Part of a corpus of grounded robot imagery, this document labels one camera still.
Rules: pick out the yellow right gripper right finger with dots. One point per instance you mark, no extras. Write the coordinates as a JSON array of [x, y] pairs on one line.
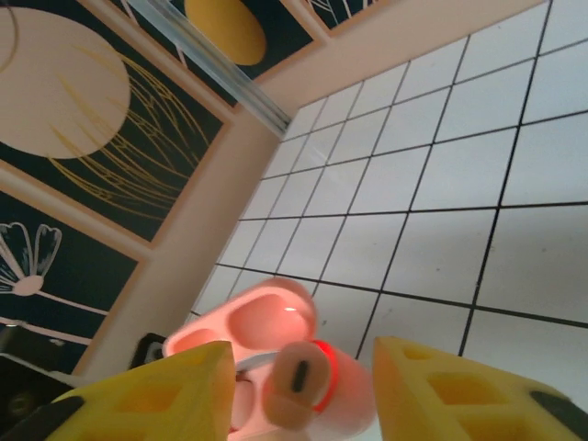
[[459, 399]]

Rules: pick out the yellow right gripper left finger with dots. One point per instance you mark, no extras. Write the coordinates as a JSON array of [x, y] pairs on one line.
[[151, 404]]

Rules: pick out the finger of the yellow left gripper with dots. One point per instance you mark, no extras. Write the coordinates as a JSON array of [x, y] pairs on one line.
[[147, 351]]

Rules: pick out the earbud charging case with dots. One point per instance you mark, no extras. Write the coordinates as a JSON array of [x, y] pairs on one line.
[[257, 317]]

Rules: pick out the aluminium frame post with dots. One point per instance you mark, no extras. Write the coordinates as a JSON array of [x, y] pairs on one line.
[[220, 64]]

